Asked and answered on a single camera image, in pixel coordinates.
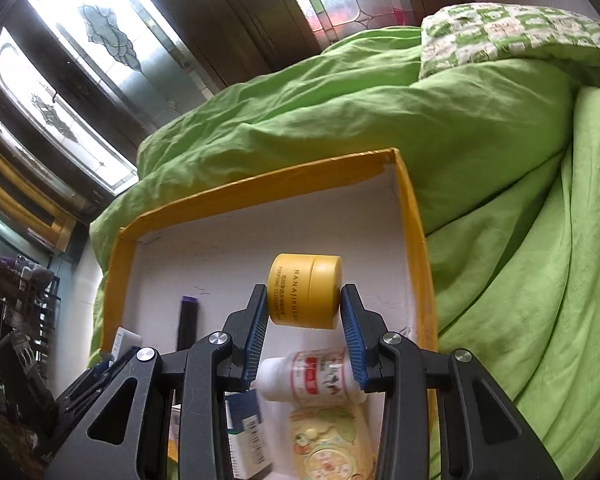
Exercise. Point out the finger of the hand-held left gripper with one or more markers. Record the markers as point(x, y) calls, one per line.
point(92, 385)

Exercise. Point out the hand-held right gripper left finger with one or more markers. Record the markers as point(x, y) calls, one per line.
point(256, 332)

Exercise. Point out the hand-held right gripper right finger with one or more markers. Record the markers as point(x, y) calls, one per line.
point(352, 332)

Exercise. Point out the white bottle with red label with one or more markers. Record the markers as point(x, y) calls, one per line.
point(315, 372)

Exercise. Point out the white USB charger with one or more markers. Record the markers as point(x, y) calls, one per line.
point(125, 340)

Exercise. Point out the yellow round jar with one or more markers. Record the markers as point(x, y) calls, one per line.
point(305, 290)

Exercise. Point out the black marker with purple ends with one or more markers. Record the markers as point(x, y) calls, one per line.
point(187, 320)

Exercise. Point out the white and blue medicine box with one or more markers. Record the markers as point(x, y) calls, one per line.
point(247, 435)

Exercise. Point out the yellow cardboard box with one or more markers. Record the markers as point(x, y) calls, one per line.
point(130, 260)

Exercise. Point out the cluttered dark rack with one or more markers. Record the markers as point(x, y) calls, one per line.
point(15, 285)

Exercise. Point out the yellow cartoon print packet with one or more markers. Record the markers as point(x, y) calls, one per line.
point(330, 440)

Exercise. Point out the green blanket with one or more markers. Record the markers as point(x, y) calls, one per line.
point(480, 160)

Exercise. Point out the leaded glass window panel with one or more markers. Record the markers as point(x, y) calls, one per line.
point(115, 35)
point(55, 120)

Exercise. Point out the leaded glass panel red tint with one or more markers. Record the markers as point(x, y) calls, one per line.
point(340, 0)

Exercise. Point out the green patterned pillow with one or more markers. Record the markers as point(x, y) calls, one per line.
point(505, 35)

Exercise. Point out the yellow wooden frame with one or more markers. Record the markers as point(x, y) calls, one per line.
point(30, 205)

